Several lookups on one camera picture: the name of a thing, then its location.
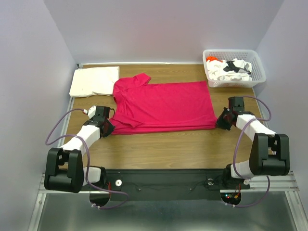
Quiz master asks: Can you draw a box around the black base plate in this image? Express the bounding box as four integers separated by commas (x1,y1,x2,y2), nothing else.
95,169,250,201

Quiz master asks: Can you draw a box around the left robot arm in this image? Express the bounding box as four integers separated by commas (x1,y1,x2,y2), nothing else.
44,106,115,193

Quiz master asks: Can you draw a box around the white crumpled shirt in basket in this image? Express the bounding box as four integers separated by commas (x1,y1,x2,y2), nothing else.
206,56,252,81

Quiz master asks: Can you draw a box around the folded white t-shirt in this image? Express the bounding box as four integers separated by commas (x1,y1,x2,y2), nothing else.
69,66,120,98

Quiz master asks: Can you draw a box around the white plastic basket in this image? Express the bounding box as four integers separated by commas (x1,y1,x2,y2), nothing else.
203,49,266,88

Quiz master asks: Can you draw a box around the pink t-shirt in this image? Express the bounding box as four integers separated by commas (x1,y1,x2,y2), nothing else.
110,73,217,134

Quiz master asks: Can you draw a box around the orange garment in basket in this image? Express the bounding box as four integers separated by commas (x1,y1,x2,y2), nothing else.
206,56,218,62

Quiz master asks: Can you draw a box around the aluminium frame rail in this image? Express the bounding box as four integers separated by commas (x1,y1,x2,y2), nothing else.
38,171,299,193

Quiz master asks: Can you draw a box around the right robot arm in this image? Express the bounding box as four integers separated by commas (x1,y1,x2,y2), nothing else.
216,97,290,188

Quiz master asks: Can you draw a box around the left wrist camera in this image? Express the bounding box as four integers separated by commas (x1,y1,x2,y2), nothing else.
83,105,96,118

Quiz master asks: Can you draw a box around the black white garment in basket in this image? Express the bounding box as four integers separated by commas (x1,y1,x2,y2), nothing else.
223,61,240,73

